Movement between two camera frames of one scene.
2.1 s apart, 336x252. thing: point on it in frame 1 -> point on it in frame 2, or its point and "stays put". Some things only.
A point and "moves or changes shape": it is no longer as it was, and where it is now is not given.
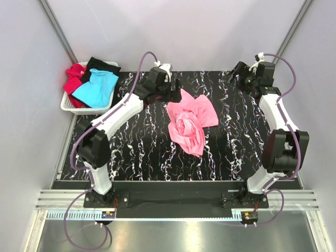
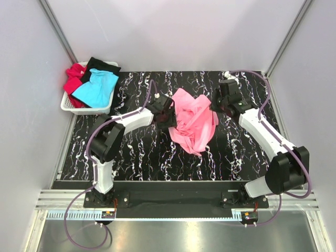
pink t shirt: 189,117 moves or changes shape
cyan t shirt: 97,92 stays put
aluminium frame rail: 74,199 stays put
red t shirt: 73,81 stays put
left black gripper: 174,96 -> 171,123
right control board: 249,216 stays put
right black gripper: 240,69 -> 217,94
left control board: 108,214 stays put
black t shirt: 95,63 stays put
